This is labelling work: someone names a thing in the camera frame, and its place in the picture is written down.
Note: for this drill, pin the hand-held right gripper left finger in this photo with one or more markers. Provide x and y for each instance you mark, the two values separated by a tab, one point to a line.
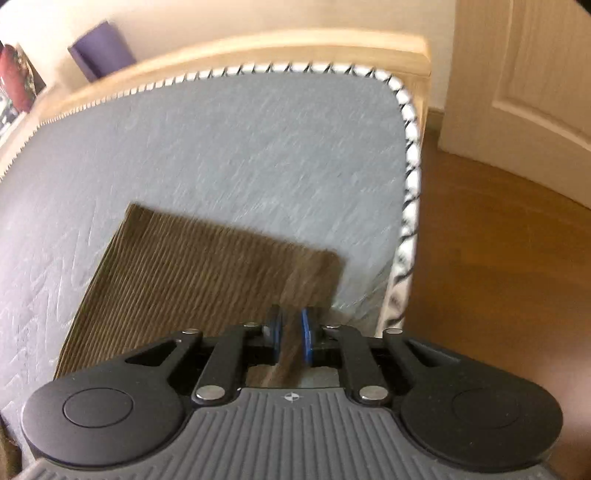
276	333

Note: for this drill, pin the cream panelled door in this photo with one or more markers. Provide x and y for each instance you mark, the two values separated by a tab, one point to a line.
521	78

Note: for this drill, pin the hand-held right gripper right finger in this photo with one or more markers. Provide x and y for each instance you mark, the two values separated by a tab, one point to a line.
306	334

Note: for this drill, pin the grey quilted mattress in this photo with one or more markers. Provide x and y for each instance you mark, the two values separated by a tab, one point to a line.
207	161

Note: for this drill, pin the purple box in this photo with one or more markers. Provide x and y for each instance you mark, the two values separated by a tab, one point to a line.
102	51

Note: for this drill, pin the light wooden bed frame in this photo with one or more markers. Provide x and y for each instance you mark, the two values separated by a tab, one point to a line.
240	55

